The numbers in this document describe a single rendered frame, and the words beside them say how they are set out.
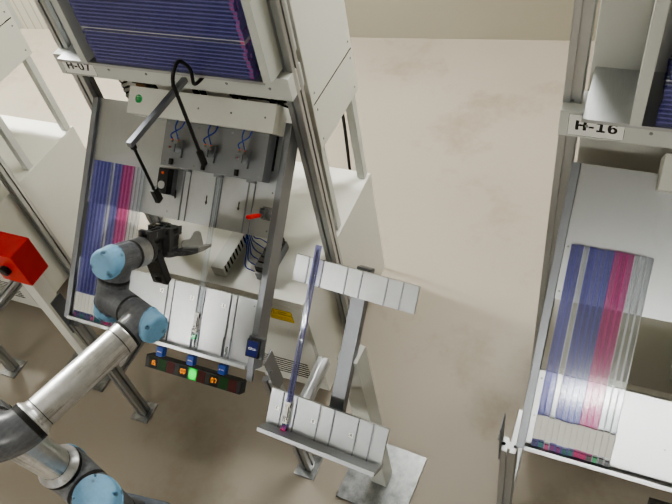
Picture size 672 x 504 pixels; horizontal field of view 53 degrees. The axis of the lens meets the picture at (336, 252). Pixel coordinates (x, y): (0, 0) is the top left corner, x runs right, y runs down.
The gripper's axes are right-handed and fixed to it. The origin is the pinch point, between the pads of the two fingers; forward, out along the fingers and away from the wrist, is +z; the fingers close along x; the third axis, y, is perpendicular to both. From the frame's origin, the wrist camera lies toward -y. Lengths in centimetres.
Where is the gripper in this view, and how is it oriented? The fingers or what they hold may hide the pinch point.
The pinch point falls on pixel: (188, 242)
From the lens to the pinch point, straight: 194.5
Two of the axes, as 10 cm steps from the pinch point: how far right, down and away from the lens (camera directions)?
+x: -9.2, -1.9, 3.5
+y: 0.9, -9.6, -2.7
